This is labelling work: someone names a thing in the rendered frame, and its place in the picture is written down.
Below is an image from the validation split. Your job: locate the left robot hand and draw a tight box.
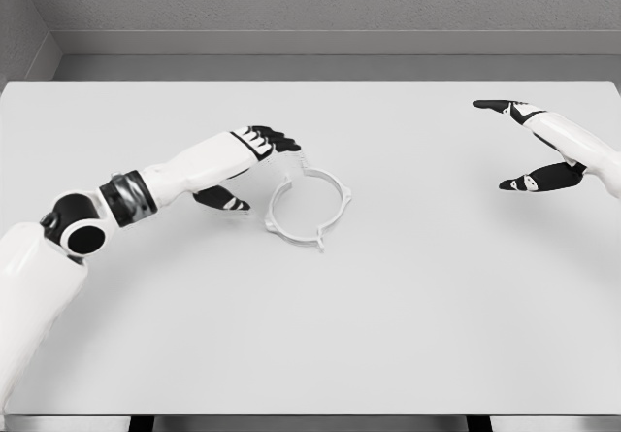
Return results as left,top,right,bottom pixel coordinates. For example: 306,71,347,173
185,123,303,213

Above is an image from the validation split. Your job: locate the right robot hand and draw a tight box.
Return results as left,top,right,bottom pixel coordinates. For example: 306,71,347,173
472,97,616,193

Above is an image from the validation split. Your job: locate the thin white pipe clamp half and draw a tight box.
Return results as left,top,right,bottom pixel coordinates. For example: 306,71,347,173
264,173,325,254
303,167,352,242

